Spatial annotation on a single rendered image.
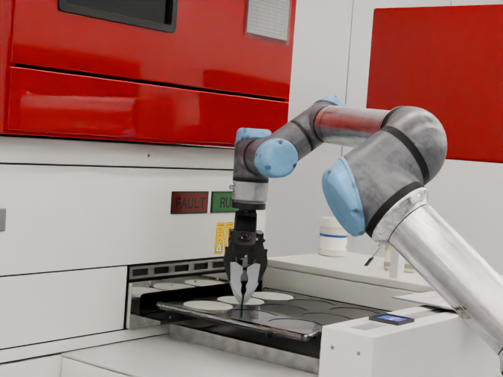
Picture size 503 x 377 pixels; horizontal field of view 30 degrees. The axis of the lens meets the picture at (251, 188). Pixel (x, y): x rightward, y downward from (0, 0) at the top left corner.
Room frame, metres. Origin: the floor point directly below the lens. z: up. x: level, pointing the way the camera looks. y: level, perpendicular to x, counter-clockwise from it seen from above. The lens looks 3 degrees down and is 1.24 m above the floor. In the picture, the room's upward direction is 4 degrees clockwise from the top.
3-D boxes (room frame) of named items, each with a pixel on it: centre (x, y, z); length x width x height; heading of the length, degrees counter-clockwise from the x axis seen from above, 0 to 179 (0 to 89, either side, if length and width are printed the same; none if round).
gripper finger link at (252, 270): (1.95, -0.01, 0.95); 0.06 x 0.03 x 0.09; 4
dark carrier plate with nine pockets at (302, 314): (1.92, -0.08, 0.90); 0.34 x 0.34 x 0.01; 53
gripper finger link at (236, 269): (1.95, 0.02, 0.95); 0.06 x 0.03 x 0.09; 4
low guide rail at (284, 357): (1.79, -0.06, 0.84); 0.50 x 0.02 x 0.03; 53
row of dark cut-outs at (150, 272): (2.04, 0.10, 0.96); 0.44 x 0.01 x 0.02; 143
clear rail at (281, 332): (1.78, 0.03, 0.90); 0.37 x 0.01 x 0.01; 53
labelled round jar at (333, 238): (2.37, -0.22, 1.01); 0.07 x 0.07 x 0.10
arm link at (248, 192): (1.95, 0.01, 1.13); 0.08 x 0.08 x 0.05
